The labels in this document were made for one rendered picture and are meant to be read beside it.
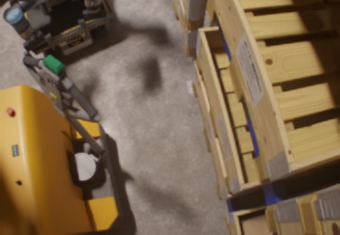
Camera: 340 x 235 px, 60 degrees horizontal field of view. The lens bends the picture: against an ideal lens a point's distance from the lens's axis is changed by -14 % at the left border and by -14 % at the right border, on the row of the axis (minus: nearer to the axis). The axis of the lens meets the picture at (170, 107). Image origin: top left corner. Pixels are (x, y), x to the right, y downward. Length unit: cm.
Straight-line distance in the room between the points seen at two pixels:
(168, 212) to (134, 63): 118
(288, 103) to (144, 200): 147
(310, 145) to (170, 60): 173
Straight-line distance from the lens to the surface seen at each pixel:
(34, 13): 280
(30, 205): 162
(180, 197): 237
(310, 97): 123
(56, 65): 112
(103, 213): 206
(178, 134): 245
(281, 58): 125
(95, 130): 217
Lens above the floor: 236
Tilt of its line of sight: 70 degrees down
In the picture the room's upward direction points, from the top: straight up
